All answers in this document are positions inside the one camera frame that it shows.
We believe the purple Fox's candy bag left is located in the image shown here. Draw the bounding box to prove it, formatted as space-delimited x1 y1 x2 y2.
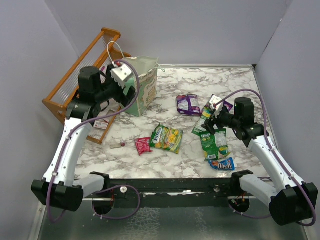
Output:
176 94 201 116

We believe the pink red snack packet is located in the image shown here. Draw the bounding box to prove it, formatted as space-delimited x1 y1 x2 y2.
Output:
134 137 153 156

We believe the green yellow Fox's spring tea bag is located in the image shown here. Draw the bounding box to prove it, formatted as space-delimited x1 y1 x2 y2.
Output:
149 124 184 154

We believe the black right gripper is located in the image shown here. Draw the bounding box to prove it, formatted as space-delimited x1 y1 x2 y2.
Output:
201 106 242 135

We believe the green paper gift bag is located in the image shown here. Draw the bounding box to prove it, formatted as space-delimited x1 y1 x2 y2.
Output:
108 48 166 117

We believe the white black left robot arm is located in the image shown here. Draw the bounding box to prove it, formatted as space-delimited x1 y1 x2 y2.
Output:
31 59 140 212

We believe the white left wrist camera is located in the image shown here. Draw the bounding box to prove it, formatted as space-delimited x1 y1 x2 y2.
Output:
110 64 133 89

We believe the green candy bag back side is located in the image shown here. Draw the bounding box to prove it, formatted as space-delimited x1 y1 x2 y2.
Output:
200 129 230 161

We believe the black front mounting rail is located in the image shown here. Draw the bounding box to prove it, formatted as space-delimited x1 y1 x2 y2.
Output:
85 177 245 209

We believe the purple fox's candy bag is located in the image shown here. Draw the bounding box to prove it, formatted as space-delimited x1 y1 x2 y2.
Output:
176 94 201 116
208 94 234 111

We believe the blue M&M's packet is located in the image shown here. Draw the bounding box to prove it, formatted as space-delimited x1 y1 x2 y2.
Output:
208 157 236 171

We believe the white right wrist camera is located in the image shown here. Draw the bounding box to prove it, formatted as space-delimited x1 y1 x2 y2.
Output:
209 99 224 116

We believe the small beige eraser block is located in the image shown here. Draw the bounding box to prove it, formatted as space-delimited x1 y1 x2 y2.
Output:
110 143 122 149

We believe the green Fox's bag under gripper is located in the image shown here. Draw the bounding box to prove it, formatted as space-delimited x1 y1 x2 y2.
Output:
191 106 212 137

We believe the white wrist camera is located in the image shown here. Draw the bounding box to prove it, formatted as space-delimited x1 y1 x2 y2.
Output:
110 64 133 89
209 99 224 116

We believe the red white small card box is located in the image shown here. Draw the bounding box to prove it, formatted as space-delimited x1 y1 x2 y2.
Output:
93 119 109 130

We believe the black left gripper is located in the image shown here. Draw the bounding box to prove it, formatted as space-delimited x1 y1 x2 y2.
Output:
95 64 138 106

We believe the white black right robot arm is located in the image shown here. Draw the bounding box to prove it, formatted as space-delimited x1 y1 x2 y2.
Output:
203 95 318 226

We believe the wooden rack with clear slats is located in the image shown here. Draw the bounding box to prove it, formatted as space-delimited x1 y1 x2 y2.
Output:
41 27 132 145

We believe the purple Fox's candy bag right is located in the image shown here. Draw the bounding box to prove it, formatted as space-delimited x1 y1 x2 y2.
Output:
208 94 234 111

